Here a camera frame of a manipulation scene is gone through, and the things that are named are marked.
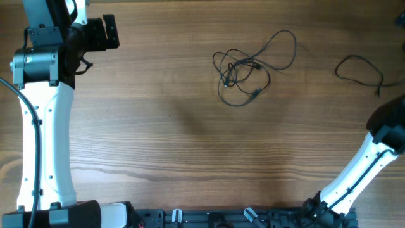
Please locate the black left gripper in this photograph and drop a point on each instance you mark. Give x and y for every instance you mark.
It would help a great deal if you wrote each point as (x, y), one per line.
(100, 43)

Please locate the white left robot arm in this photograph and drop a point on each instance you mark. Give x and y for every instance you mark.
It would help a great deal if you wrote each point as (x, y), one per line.
(58, 36)

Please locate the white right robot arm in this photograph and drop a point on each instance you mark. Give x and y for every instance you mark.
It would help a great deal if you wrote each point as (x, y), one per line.
(383, 144)

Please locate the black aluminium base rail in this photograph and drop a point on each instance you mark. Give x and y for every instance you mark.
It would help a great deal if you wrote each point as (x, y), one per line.
(274, 218)

